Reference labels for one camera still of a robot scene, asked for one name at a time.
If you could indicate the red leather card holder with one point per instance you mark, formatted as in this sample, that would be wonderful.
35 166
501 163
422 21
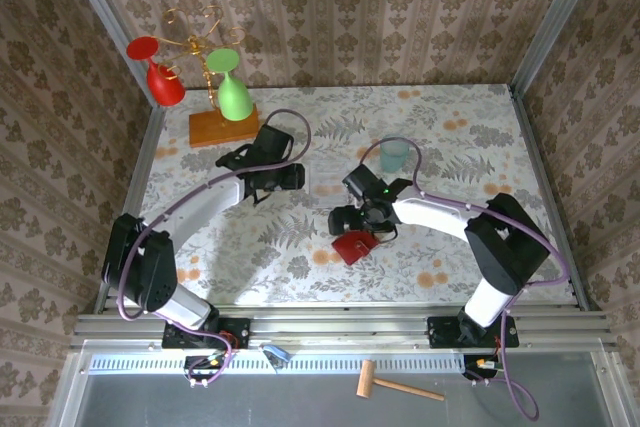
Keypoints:
350 247

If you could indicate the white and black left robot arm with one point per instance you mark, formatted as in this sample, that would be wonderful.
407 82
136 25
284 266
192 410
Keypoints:
210 202

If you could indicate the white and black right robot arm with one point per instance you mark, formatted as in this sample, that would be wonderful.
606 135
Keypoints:
435 219

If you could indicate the clear plastic box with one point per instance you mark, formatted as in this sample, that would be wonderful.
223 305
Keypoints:
325 179

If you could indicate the blue translucent plastic cup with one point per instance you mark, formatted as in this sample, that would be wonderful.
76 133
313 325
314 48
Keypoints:
392 157

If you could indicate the floral patterned table cover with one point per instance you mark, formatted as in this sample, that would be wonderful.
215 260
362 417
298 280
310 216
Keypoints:
310 107

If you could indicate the green plastic goblet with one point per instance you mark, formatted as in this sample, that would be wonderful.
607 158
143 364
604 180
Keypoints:
234 99

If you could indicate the red plastic goblet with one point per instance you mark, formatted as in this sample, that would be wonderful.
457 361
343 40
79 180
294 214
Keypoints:
167 89

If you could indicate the wooden mallet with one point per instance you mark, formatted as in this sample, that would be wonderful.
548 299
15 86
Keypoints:
367 379

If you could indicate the blue and grey clip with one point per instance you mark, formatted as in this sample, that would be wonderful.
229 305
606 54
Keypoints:
277 353

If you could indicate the black connector board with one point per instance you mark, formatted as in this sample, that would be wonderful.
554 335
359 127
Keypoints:
475 372
200 372

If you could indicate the grey sheet metal panel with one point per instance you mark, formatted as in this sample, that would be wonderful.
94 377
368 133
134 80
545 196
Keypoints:
250 402

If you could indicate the long aluminium base rail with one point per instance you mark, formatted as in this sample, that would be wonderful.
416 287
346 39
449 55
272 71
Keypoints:
340 324

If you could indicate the aluminium side rail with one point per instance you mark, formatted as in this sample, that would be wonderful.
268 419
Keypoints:
541 172
140 167

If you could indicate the aluminium frame post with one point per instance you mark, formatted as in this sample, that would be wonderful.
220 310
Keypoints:
553 22
101 12

